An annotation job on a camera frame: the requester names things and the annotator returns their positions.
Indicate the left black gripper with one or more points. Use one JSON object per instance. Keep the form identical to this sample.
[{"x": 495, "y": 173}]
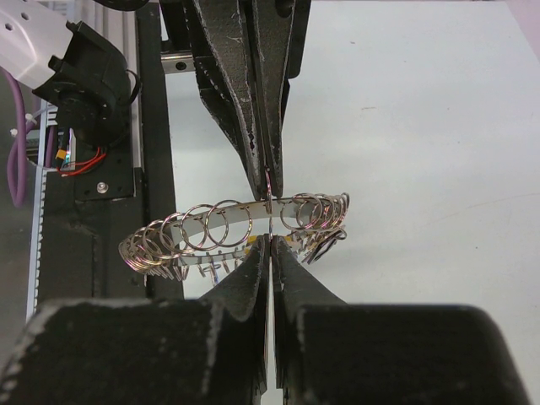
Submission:
[{"x": 216, "y": 39}]

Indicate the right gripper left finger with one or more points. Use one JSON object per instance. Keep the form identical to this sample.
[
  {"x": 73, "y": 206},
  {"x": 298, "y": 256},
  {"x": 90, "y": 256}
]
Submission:
[{"x": 211, "y": 350}]

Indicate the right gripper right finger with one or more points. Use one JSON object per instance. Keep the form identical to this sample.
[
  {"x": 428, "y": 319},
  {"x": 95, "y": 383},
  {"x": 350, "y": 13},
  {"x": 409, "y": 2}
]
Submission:
[{"x": 331, "y": 352}]

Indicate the metal key organizer ring disc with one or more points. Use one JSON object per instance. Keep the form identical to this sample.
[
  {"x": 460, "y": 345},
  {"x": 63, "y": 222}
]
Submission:
[{"x": 212, "y": 239}]

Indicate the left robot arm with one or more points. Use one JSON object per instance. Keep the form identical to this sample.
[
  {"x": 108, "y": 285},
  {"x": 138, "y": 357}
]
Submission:
[{"x": 40, "y": 49}]

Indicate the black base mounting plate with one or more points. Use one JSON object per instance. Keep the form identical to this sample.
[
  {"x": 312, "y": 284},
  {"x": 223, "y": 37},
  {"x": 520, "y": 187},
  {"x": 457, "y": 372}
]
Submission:
[{"x": 80, "y": 239}]

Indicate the aluminium front rail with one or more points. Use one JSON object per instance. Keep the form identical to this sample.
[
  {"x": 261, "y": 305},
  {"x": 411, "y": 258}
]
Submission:
[{"x": 107, "y": 114}]

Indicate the white slotted cable duct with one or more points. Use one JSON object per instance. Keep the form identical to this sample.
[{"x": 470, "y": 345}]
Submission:
[{"x": 46, "y": 114}]

